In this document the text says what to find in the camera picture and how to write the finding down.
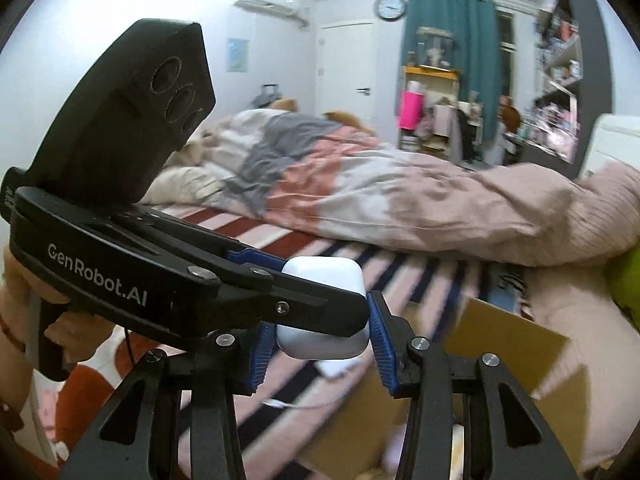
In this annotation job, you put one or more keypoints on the cream fluffy blanket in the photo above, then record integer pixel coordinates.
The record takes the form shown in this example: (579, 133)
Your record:
(185, 180)

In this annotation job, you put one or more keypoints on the green plush toy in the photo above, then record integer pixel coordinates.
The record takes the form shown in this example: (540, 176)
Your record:
(627, 280)

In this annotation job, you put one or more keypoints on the person's left forearm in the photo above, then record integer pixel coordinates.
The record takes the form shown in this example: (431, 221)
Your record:
(12, 375)

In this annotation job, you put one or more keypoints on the brown cardboard box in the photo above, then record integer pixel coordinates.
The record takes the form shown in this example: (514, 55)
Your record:
(500, 345)

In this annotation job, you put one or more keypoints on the yellow storage shelf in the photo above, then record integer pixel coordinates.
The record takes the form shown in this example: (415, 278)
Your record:
(430, 72)

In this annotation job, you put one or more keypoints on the white door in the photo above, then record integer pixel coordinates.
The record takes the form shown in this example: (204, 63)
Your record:
(345, 70)

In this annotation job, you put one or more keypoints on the white air conditioner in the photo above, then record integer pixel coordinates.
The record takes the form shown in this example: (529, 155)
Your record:
(270, 6)

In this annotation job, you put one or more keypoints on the white earbuds case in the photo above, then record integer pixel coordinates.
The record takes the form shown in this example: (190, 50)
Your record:
(325, 272)

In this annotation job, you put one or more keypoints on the person's left hand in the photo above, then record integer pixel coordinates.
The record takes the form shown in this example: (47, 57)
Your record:
(20, 280)

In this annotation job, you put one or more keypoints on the clear display case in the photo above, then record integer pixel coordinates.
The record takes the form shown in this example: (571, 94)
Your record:
(434, 50)

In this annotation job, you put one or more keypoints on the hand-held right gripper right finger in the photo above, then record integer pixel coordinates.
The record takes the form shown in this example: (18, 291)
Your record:
(380, 345)

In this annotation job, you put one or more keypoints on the pink ribbed pillow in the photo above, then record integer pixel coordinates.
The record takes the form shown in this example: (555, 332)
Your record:
(575, 340)

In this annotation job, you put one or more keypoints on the window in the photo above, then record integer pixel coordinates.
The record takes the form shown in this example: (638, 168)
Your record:
(505, 30)

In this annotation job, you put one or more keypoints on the white charger adapter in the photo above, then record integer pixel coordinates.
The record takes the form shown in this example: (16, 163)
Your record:
(340, 367)

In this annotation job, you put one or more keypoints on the brown round object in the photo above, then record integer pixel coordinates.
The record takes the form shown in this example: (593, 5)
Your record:
(510, 117)

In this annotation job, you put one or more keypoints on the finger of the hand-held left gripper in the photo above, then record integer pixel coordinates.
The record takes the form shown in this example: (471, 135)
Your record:
(255, 258)
(310, 305)

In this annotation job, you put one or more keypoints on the pink bottle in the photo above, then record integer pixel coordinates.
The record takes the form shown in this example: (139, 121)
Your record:
(411, 107)

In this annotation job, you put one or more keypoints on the striped bed sheet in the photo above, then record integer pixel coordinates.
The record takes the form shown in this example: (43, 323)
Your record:
(280, 232)

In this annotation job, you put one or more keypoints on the colour block duvet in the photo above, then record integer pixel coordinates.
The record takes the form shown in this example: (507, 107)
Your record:
(350, 195)

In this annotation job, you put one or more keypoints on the white headboard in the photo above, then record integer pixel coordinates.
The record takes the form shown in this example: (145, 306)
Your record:
(615, 140)

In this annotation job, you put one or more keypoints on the teal curtain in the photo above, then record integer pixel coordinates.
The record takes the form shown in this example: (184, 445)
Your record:
(465, 45)

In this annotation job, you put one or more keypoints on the blue wall poster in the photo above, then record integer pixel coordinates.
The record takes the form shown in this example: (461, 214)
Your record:
(238, 54)

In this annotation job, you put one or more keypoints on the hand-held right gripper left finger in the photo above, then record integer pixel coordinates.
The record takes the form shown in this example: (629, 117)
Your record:
(262, 355)

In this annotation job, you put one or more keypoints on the round wall clock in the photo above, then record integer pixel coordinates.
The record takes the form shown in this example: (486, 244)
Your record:
(391, 7)

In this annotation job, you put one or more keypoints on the dark desk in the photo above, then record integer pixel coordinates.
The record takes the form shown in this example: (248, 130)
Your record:
(535, 150)

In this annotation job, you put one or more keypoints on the grey suitcase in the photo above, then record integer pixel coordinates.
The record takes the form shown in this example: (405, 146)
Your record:
(265, 95)

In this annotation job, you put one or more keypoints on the dark tall bookshelf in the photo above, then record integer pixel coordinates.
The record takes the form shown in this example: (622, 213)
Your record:
(595, 60)

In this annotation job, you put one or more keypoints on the brown plush toy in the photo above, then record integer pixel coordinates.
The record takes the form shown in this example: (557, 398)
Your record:
(347, 119)
(285, 105)

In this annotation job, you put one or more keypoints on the dark jacket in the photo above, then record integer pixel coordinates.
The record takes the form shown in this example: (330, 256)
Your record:
(465, 135)

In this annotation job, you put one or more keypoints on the orange white printed cloth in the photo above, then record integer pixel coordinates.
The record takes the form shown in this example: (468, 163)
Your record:
(85, 385)

